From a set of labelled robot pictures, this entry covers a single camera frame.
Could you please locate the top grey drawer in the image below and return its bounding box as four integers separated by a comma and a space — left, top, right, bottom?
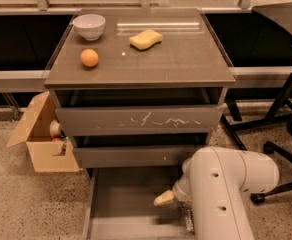
55, 105, 223, 136

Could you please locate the cardboard box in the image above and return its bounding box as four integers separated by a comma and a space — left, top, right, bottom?
7, 91, 79, 172

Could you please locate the yellow sponge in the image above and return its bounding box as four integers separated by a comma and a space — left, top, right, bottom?
129, 30, 163, 50

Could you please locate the grey drawer cabinet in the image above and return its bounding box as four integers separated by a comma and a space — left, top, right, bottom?
44, 7, 237, 240

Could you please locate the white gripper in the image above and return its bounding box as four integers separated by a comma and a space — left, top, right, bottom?
153, 179, 191, 206

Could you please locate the orange fruit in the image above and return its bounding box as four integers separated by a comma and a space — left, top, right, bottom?
80, 49, 99, 67

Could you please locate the white ceramic bowl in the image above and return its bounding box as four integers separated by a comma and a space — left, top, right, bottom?
72, 14, 106, 41

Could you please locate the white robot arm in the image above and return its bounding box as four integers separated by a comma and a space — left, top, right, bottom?
154, 147, 279, 240

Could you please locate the clear plastic water bottle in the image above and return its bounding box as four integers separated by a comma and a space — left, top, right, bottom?
183, 205, 195, 234

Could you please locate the middle grey drawer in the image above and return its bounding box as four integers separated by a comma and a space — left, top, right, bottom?
73, 145, 202, 168

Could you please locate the black office chair base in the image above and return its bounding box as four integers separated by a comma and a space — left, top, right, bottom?
220, 55, 292, 206

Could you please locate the white cup in box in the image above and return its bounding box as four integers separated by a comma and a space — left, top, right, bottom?
49, 120, 61, 138

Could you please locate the bottom grey drawer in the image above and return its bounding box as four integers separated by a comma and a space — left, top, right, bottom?
82, 166, 195, 240

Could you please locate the grey drawer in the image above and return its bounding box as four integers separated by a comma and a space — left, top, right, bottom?
73, 145, 202, 168
55, 105, 223, 136
82, 166, 195, 240

